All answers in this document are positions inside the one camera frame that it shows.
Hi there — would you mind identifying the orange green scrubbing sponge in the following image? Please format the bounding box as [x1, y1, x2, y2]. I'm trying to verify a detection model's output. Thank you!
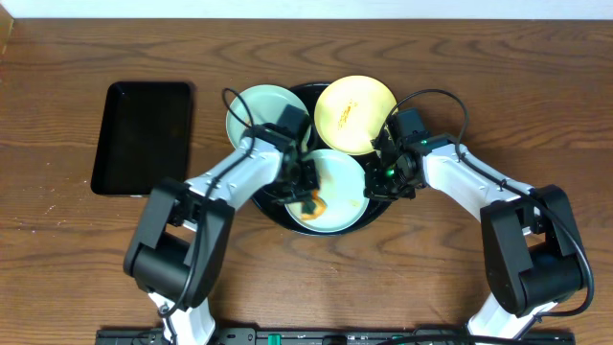
[301, 190, 328, 220]

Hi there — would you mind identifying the mint plate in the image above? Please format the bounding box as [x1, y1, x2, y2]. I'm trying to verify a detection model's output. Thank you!
[285, 149, 369, 234]
[226, 84, 308, 149]

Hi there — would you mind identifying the yellow plate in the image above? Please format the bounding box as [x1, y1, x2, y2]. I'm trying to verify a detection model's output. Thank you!
[314, 76, 397, 155]

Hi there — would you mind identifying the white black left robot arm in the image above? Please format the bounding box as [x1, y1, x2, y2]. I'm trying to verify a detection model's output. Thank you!
[124, 106, 320, 344]

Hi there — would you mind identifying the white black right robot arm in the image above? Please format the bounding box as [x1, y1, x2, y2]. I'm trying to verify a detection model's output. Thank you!
[365, 109, 593, 340]

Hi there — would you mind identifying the round black tray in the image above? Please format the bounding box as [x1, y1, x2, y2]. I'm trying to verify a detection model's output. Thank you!
[252, 81, 392, 237]

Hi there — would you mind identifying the rectangular black tray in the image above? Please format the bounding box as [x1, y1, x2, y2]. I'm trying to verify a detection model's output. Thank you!
[90, 80, 193, 196]

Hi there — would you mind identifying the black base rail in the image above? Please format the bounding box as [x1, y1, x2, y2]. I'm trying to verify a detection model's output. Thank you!
[95, 326, 576, 345]

